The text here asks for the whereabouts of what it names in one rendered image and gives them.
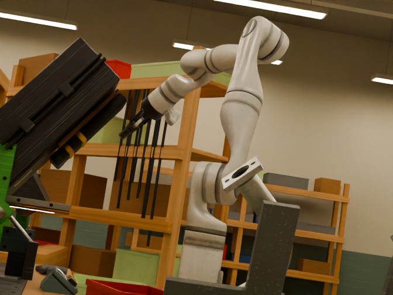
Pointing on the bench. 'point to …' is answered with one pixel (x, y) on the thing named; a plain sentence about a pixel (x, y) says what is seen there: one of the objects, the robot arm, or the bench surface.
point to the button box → (58, 283)
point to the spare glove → (49, 268)
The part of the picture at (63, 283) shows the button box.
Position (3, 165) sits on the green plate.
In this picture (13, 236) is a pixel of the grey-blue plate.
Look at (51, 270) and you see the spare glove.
